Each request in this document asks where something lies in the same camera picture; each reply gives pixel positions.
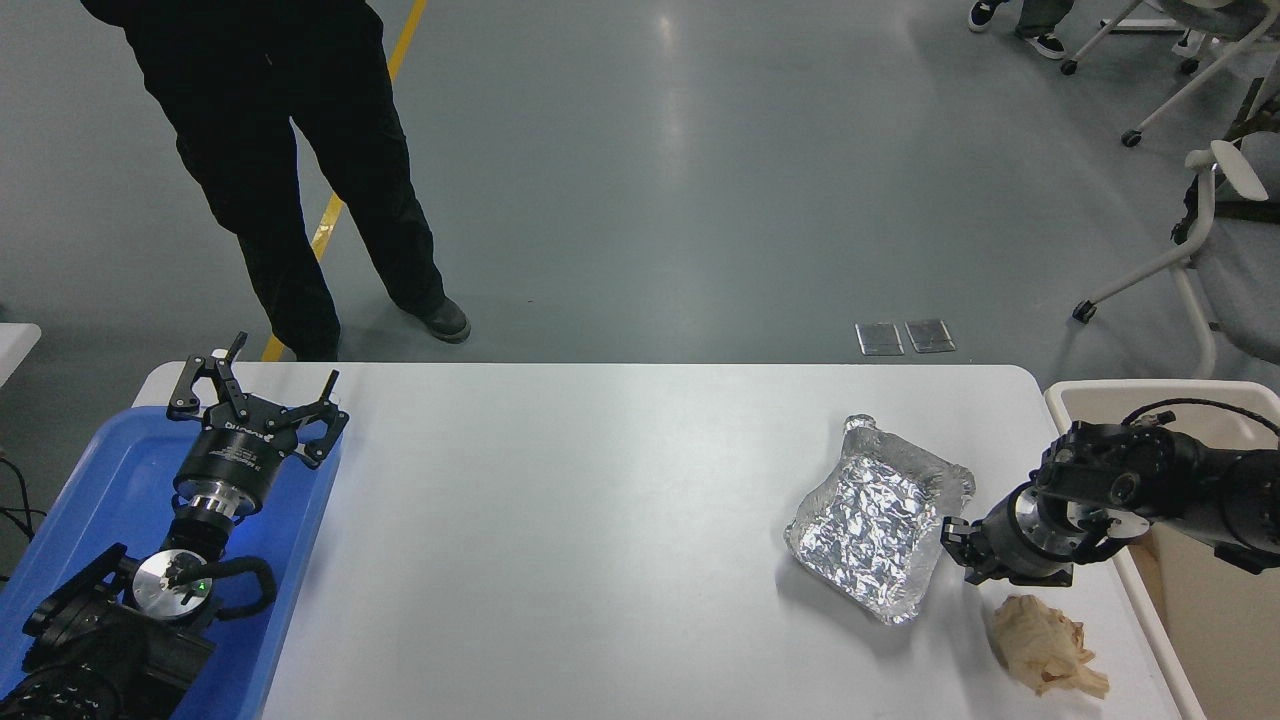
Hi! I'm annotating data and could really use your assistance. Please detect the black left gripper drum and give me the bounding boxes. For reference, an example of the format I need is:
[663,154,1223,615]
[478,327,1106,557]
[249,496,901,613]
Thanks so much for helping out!
[175,398,299,503]

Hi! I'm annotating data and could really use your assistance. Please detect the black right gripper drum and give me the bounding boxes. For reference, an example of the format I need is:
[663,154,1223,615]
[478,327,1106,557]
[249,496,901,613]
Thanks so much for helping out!
[970,500,1033,583]

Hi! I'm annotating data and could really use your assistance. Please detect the foil plate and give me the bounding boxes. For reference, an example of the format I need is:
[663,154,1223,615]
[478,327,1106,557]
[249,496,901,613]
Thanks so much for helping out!
[784,414,976,626]

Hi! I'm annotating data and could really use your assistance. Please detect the crumpled tan paper ball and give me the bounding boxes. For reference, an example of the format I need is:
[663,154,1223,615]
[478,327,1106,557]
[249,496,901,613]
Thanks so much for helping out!
[988,594,1111,698]

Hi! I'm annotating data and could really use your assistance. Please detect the blue plastic tray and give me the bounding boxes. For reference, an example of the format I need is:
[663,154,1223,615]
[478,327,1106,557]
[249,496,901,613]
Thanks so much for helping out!
[0,405,344,720]

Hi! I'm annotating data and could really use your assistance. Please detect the small white side table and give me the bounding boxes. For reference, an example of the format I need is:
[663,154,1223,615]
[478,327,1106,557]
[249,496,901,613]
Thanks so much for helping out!
[0,322,43,387]

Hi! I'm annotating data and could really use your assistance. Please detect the large pale bin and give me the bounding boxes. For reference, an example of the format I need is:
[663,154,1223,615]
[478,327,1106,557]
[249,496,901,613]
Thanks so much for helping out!
[1045,378,1280,720]

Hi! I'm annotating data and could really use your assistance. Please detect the person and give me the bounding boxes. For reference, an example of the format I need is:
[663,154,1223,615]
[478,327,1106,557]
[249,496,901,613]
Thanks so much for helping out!
[80,0,471,363]
[968,0,1077,61]

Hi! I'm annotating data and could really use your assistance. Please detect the white-framed grey office chair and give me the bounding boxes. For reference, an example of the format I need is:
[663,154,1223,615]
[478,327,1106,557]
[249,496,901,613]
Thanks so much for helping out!
[1072,130,1280,379]

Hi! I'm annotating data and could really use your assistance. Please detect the white office chair base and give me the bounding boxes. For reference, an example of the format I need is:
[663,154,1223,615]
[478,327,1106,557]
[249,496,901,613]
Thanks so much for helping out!
[1060,0,1280,148]

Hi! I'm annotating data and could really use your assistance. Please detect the black floor cable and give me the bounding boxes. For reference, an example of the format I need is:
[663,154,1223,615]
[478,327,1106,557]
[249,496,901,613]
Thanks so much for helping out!
[0,455,48,583]

